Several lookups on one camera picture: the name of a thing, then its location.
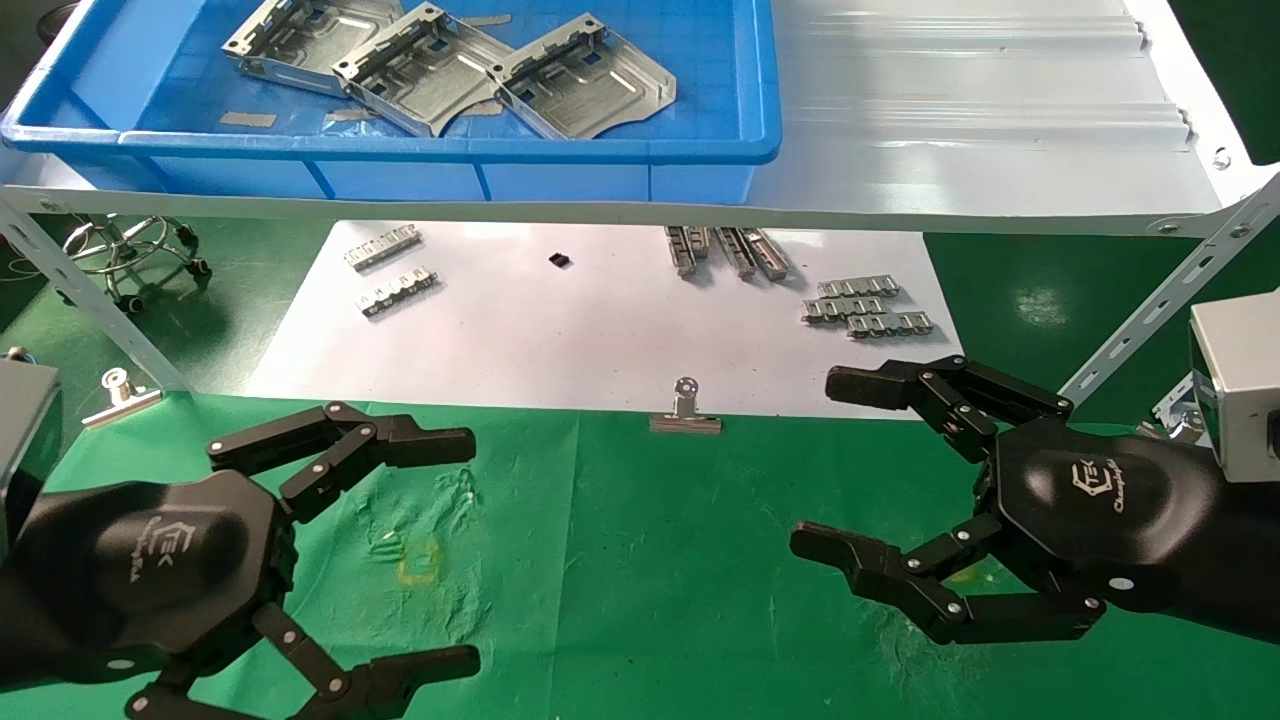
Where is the blue plastic bin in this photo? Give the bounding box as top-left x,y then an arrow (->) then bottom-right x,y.
0,0 -> 783,204

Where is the stamped metal plate part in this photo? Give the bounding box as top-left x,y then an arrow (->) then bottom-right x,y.
487,14 -> 678,141
222,0 -> 406,98
332,3 -> 516,138

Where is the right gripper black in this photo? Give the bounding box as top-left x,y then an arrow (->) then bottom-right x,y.
790,355 -> 1231,647

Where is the right wrist grey camera box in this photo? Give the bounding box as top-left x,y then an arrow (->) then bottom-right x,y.
1188,290 -> 1280,484

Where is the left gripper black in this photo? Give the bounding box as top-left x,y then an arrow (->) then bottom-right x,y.
30,401 -> 482,720

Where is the left wrist grey camera box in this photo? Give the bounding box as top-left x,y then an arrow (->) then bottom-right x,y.
0,358 -> 63,546

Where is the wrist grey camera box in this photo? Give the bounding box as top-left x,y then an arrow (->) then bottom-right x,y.
1188,290 -> 1280,484
0,358 -> 63,546

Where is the white metal shelf panel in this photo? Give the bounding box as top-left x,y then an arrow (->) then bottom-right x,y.
0,0 -> 1280,238

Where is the chrome stool base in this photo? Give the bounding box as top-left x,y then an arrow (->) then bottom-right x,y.
62,215 -> 211,313

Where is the perforated white shelf strut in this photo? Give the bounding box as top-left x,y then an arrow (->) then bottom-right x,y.
0,195 -> 191,393
1058,175 -> 1280,421

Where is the green cloth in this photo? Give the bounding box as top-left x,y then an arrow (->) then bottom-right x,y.
0,392 -> 1280,720

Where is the grey metal slide rail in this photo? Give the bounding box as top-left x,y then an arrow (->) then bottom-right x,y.
742,228 -> 791,281
715,227 -> 758,281
665,226 -> 713,278

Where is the small notched metal rail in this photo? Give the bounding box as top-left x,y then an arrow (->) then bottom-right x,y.
846,311 -> 935,340
817,277 -> 901,299
801,296 -> 886,326
357,266 -> 438,318
343,225 -> 422,272

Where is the white paper sheet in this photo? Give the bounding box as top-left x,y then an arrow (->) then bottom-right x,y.
245,220 -> 966,421

